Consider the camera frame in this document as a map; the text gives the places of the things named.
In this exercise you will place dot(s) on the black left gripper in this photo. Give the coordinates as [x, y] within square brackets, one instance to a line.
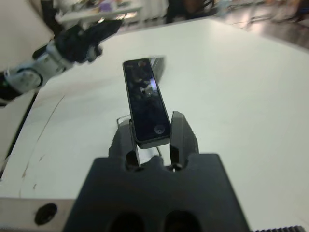
[77, 43]

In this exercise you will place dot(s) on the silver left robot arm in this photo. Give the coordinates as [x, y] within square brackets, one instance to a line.
[24, 75]

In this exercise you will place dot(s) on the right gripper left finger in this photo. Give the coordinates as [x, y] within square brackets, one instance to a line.
[122, 142]

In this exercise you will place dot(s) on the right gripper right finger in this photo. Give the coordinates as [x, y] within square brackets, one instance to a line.
[181, 137]

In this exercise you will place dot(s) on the black box white insert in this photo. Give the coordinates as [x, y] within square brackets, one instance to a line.
[159, 68]

